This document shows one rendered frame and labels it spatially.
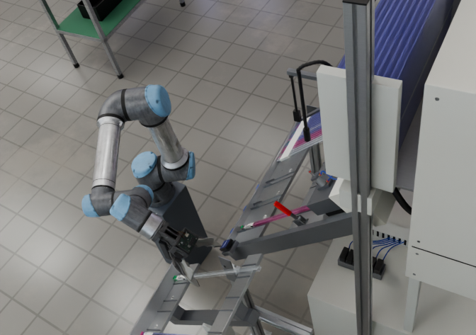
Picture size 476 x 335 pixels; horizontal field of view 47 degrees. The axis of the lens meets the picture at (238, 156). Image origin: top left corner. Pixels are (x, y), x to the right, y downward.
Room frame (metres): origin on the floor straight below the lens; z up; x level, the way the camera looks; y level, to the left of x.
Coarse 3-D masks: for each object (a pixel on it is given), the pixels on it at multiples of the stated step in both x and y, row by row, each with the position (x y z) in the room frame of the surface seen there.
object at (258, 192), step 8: (288, 136) 1.52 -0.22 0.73; (280, 152) 1.45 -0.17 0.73; (272, 168) 1.38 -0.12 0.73; (264, 176) 1.35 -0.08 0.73; (264, 184) 1.32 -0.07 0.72; (256, 192) 1.28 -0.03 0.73; (256, 200) 1.25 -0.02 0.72; (248, 208) 1.22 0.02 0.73; (240, 216) 1.20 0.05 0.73; (240, 224) 1.17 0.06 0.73; (232, 232) 1.13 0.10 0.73
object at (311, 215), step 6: (324, 162) 1.13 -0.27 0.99; (324, 168) 1.10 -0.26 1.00; (312, 186) 1.05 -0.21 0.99; (312, 192) 1.02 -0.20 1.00; (306, 198) 1.01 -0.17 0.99; (306, 204) 0.98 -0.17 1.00; (306, 216) 0.92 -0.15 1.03; (312, 216) 0.90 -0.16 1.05; (318, 216) 0.88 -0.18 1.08; (324, 216) 0.86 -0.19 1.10; (330, 216) 0.84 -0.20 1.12
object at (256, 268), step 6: (222, 270) 0.88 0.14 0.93; (228, 270) 0.86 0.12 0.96; (234, 270) 0.84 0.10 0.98; (240, 270) 0.82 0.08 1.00; (246, 270) 0.80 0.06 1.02; (252, 270) 0.79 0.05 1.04; (258, 270) 0.78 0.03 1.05; (198, 276) 0.93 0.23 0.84; (204, 276) 0.92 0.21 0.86; (210, 276) 0.90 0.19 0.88
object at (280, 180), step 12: (300, 156) 1.31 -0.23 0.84; (276, 168) 1.38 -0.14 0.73; (288, 168) 1.30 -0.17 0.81; (276, 180) 1.28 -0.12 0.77; (288, 180) 1.21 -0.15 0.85; (264, 192) 1.27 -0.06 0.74; (276, 192) 1.20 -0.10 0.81; (264, 204) 1.18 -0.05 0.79; (252, 216) 1.17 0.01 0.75; (264, 216) 1.10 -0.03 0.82; (252, 228) 1.09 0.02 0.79; (264, 228) 1.04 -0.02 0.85; (240, 240) 1.08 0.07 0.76
